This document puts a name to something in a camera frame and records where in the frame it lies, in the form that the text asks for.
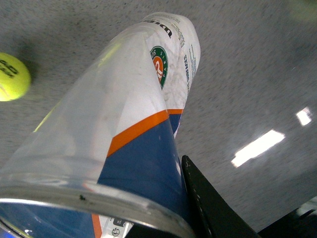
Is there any Roland Garros tennis ball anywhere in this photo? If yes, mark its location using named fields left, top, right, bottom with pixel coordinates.
left=0, top=52, right=31, bottom=102

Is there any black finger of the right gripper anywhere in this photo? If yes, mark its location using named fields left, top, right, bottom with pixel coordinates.
left=181, top=155, right=260, bottom=238

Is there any clear plastic tennis ball can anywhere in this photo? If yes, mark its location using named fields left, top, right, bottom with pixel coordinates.
left=0, top=12, right=201, bottom=238

